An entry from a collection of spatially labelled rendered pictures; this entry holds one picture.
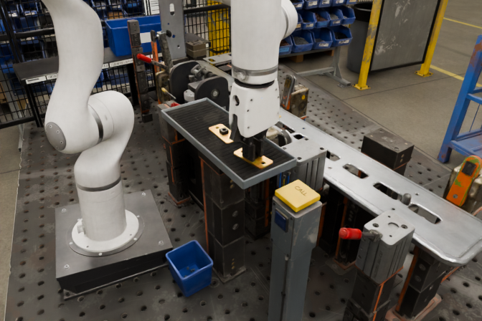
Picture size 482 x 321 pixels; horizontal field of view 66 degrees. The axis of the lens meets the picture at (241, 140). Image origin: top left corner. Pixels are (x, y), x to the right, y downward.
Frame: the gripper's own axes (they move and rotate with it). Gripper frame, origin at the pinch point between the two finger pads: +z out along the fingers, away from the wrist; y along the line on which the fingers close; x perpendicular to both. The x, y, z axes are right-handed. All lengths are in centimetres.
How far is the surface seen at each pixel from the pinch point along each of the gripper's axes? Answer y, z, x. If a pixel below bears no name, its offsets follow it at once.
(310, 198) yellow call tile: -1.8, 2.4, -16.2
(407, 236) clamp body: 13.5, 13.2, -29.8
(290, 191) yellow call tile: -3.0, 2.4, -12.5
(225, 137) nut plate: 1.1, 2.2, 9.7
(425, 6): 369, 41, 109
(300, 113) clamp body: 57, 24, 30
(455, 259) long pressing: 19.8, 18.1, -38.0
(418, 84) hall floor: 358, 119, 92
